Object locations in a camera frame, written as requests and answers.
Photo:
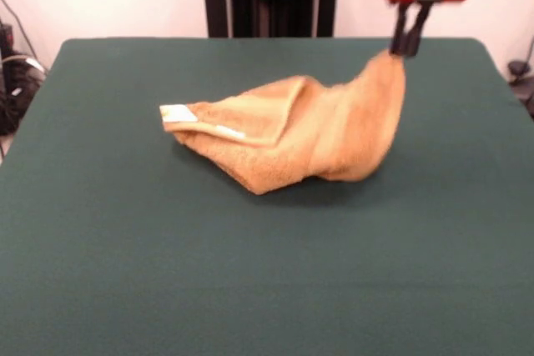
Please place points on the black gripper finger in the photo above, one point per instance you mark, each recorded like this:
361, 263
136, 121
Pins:
414, 43
399, 39

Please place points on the orange terry towel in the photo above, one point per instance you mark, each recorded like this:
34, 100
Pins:
292, 143

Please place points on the dark green tablecloth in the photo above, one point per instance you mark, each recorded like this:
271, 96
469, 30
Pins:
125, 247

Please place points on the black power adapter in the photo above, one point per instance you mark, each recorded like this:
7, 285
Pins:
6, 35

